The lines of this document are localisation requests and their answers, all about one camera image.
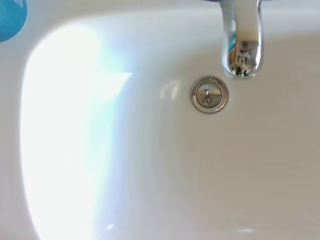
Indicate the white ceramic sink basin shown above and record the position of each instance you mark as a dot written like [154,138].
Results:
[160,162]

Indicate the chrome sink drain stopper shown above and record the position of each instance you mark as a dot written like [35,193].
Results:
[209,95]

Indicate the chrome faucet spout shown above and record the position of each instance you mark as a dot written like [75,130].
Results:
[241,37]

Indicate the blue round container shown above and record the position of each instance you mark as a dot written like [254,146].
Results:
[10,17]

